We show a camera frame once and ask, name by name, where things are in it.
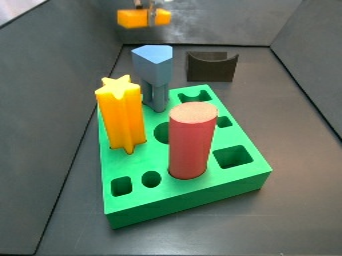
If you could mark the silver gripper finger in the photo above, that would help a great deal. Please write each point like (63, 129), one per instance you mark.
(138, 4)
(151, 12)

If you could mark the yellow rectangular block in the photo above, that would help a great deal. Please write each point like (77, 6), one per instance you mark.
(139, 18)

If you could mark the black curved fixture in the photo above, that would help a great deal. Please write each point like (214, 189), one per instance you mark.
(210, 66)

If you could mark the green foam shape board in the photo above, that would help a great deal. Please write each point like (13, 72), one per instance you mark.
(139, 189)

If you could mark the blue arch peg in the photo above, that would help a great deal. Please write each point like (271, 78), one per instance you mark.
(152, 65)

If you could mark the yellow star peg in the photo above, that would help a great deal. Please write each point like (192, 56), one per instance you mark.
(119, 102)

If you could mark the red cylinder peg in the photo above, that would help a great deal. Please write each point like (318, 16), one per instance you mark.
(192, 120)

